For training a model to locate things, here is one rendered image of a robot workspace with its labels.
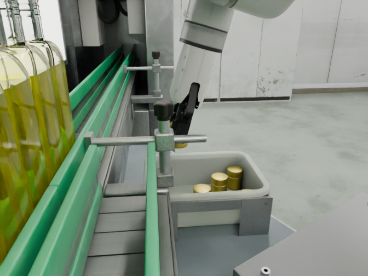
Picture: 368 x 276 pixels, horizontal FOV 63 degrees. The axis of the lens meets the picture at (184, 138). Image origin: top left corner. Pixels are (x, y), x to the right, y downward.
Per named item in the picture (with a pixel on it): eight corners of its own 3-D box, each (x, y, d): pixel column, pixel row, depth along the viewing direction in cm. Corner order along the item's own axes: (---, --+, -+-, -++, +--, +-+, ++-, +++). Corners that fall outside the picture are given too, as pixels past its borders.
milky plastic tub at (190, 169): (146, 188, 69) (144, 154, 65) (242, 183, 71) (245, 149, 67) (144, 241, 53) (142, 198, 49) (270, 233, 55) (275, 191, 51)
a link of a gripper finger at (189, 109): (193, 67, 51) (183, 90, 55) (191, 101, 46) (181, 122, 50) (199, 69, 51) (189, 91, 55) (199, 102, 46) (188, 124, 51)
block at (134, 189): (110, 218, 49) (105, 180, 46) (168, 215, 50) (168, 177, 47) (107, 233, 45) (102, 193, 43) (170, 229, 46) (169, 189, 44)
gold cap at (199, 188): (208, 201, 61) (209, 182, 59) (212, 212, 58) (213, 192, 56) (191, 202, 61) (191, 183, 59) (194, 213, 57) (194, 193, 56)
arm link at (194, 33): (180, 19, 54) (177, 35, 55) (187, 21, 46) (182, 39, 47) (220, 31, 56) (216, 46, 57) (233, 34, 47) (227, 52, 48)
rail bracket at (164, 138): (93, 181, 46) (82, 101, 41) (203, 176, 47) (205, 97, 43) (89, 192, 43) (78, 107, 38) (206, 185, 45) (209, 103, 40)
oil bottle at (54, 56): (44, 188, 45) (14, 36, 37) (83, 185, 45) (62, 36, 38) (30, 211, 40) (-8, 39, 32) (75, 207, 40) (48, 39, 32)
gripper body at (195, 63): (178, 30, 55) (163, 90, 58) (184, 34, 45) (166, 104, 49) (217, 41, 56) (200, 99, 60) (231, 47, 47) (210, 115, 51)
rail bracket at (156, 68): (127, 115, 109) (122, 50, 101) (174, 114, 111) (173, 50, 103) (126, 119, 105) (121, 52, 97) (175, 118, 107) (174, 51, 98)
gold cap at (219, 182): (224, 189, 65) (225, 171, 64) (229, 198, 62) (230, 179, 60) (208, 190, 65) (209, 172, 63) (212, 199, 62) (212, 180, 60)
